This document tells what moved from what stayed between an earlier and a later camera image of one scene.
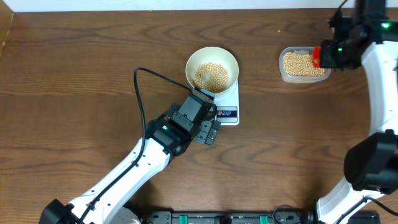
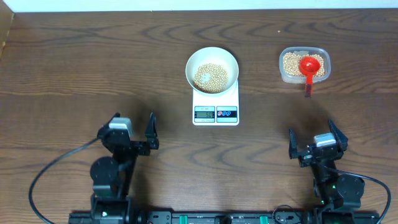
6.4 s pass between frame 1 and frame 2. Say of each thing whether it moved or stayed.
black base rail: stayed
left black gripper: moved
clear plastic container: stayed
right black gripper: moved
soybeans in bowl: stayed
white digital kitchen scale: stayed
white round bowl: stayed
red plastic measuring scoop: moved
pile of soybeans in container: stayed
